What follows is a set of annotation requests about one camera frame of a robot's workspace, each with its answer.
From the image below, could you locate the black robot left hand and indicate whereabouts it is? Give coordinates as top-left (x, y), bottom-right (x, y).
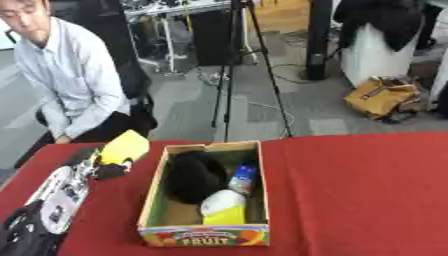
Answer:
top-left (61, 145), bottom-right (137, 182)

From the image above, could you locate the yellow block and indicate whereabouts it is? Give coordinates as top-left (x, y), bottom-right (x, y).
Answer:
top-left (98, 129), bottom-right (153, 166)

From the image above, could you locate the tan cardboard box green inside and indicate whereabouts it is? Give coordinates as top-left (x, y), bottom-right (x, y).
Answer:
top-left (136, 140), bottom-right (273, 249)

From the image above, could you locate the black box cabinet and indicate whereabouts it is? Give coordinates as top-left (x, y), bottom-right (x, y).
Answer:
top-left (190, 9), bottom-right (245, 67)

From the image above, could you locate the black soft toy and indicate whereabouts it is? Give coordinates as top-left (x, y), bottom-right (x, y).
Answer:
top-left (164, 150), bottom-right (231, 205)

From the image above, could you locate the person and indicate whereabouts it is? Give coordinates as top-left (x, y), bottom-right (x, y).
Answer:
top-left (0, 0), bottom-right (154, 169)

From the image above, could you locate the white and yellow carton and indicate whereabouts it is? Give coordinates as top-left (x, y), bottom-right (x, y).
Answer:
top-left (199, 189), bottom-right (249, 226)

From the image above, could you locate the small white bottle blue cap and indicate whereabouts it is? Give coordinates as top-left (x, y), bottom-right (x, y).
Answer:
top-left (225, 163), bottom-right (259, 196)

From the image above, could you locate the black tripod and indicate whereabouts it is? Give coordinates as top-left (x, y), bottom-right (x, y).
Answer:
top-left (208, 0), bottom-right (296, 143)

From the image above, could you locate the black pillar stand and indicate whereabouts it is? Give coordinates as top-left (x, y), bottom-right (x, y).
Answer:
top-left (299, 0), bottom-right (336, 82)

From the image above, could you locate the tan bag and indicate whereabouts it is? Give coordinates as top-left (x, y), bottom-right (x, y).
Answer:
top-left (341, 75), bottom-right (427, 124)

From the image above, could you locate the white cabinet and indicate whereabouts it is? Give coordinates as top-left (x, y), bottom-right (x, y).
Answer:
top-left (337, 22), bottom-right (424, 89)

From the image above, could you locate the black jacket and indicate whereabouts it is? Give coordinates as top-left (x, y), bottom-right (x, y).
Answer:
top-left (332, 0), bottom-right (438, 53)

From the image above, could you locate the white frame table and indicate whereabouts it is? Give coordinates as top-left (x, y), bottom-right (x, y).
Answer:
top-left (120, 0), bottom-right (261, 77)

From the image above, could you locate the white floor cable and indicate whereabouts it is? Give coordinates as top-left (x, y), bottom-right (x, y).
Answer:
top-left (231, 95), bottom-right (298, 139)

